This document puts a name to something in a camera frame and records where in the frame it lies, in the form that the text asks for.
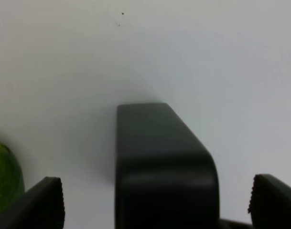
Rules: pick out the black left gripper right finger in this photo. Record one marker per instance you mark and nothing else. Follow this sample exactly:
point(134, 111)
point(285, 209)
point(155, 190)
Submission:
point(270, 203)

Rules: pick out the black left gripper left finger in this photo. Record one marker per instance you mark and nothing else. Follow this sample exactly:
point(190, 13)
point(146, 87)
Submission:
point(41, 207)

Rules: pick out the dark green bottle black cap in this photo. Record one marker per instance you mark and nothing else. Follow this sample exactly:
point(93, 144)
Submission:
point(165, 178)

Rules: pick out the green mango fruit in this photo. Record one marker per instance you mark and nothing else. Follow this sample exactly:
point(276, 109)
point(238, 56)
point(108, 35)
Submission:
point(11, 178)

